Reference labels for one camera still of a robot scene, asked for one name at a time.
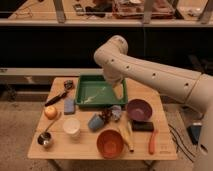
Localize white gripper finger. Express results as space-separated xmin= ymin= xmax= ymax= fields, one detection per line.
xmin=113 ymin=84 xmax=123 ymax=100

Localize yellow banana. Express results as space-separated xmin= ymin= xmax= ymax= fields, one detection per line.
xmin=118 ymin=122 xmax=134 ymax=152

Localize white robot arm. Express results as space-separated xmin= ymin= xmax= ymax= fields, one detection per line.
xmin=94 ymin=35 xmax=213 ymax=171

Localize purple bowl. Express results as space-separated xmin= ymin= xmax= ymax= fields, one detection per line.
xmin=126 ymin=99 xmax=152 ymax=122

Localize orange bowl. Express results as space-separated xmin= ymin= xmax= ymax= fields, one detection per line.
xmin=96 ymin=130 xmax=124 ymax=159

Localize grey crumpled cloth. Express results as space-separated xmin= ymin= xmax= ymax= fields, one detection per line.
xmin=111 ymin=105 xmax=122 ymax=121

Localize dark grape bunch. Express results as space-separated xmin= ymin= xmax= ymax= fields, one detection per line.
xmin=101 ymin=109 xmax=112 ymax=123

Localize green plastic tray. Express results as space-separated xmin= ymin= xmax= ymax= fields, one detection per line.
xmin=75 ymin=75 xmax=128 ymax=108

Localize blue cup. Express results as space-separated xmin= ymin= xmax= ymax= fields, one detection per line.
xmin=88 ymin=114 xmax=104 ymax=132

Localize black rectangular block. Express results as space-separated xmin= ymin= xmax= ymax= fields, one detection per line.
xmin=132 ymin=121 xmax=154 ymax=132

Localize wooden table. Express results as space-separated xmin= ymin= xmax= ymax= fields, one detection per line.
xmin=28 ymin=79 xmax=177 ymax=160

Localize small dark round object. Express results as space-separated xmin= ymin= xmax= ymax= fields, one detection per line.
xmin=64 ymin=80 xmax=74 ymax=90

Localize blue sponge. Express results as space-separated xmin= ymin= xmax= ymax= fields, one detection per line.
xmin=64 ymin=98 xmax=75 ymax=115

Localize white cup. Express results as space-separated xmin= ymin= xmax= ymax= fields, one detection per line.
xmin=63 ymin=118 xmax=80 ymax=137

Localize orange carrot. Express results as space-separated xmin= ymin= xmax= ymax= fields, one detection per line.
xmin=149 ymin=130 xmax=158 ymax=155

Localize orange apple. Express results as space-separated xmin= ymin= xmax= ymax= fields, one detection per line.
xmin=44 ymin=106 xmax=58 ymax=120

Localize blue foot pedal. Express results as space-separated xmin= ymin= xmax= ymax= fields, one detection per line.
xmin=187 ymin=124 xmax=202 ymax=145

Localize metal measuring cup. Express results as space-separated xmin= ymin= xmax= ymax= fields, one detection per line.
xmin=37 ymin=113 xmax=61 ymax=148

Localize black floor cables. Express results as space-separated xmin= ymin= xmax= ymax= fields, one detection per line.
xmin=167 ymin=123 xmax=198 ymax=164

